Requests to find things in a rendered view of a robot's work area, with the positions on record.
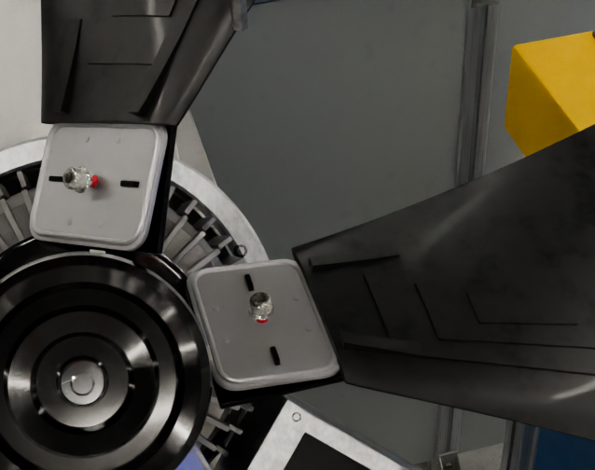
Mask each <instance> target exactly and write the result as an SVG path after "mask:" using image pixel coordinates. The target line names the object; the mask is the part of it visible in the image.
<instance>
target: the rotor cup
mask: <svg viewBox="0 0 595 470"><path fill-rule="evenodd" d="M90 249H91V250H99V251H105V254H102V253H93V252H90ZM186 285H187V276H186V275H185V274H184V272H182V271H181V270H180V269H179V268H178V267H177V266H176V265H175V264H174V263H173V262H172V261H171V259H170V258H168V257H167V256H166V255H164V254H161V255H154V254H147V253H139V252H131V251H123V250H116V249H108V248H100V247H92V246H85V245H77V244H70V243H61V242H47V241H41V240H38V239H36V238H35V237H34V236H32V237H29V238H27V239H25V240H22V241H20V242H18V243H16V244H14V245H12V246H11V247H9V248H7V249H6V250H5V251H4V252H2V253H1V254H0V470H176V469H177V468H178V467H179V466H180V464H181V463H182V462H183V461H184V460H185V458H186V457H187V455H188V454H189V453H190V452H191V450H192V449H193V447H194V445H195V444H196V442H197V440H198V438H199V436H200V434H201V430H202V428H203V425H204V424H205V421H206V418H207V414H208V411H209V406H210V402H211V396H212V387H213V372H212V362H211V356H210V352H209V348H208V344H207V341H206V338H205V336H204V333H203V331H202V329H201V325H200V323H199V321H198V319H197V317H196V316H195V314H194V312H193V311H192V309H190V305H189V302H188V298H187V293H186V289H185V287H186ZM79 360H88V361H91V362H92V363H94V364H96V365H97V366H99V367H100V369H101V370H102V371H103V373H104V376H105V389H104V393H103V395H102V396H101V397H100V398H99V399H98V400H97V401H96V402H95V403H93V404H91V405H88V406H83V407H81V406H76V405H73V404H71V403H69V402H68V401H67V400H65V398H64V397H63V396H62V393H61V391H60V385H59V382H60V376H61V374H62V372H63V370H64V369H65V368H66V367H67V366H68V365H70V364H71V363H73V362H75V361H79Z"/></svg>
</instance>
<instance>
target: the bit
mask: <svg viewBox="0 0 595 470"><path fill-rule="evenodd" d="M230 5H231V17H232V27H233V29H234V30H235V31H243V30H245V29H247V28H248V21H247V7H246V0H230Z"/></svg>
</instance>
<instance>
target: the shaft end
mask: <svg viewBox="0 0 595 470"><path fill-rule="evenodd" d="M59 385H60V391H61V393H62V396H63V397H64V398H65V400H67V401H68V402H69V403H71V404H73V405H76V406H81V407H83V406H88V405H91V404H93V403H95V402H96V401H97V400H98V399H99V398H100V397H101V396H102V395H103V393H104V389H105V376H104V373H103V371H102V370H101V369H100V367H99V366H97V365H96V364H94V363H92V362H91V361H88V360H79V361H75V362H73V363H71V364H70V365H68V366H67V367H66V368H65V369H64V370H63V372H62V374H61V376H60V382H59Z"/></svg>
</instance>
